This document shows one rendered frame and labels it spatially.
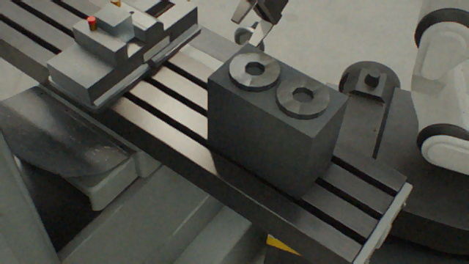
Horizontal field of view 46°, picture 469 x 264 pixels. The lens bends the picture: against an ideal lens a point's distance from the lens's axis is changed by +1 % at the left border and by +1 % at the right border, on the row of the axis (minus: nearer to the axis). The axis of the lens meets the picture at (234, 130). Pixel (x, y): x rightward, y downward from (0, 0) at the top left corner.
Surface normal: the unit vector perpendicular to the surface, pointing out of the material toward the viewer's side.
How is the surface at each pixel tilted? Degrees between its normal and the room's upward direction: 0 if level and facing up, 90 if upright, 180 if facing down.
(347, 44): 0
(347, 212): 0
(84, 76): 0
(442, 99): 90
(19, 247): 88
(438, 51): 90
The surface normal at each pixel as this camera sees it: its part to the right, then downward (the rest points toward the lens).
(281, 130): -0.60, 0.60
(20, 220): 0.95, 0.24
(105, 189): 0.80, 0.47
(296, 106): 0.04, -0.64
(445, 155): -0.35, 0.71
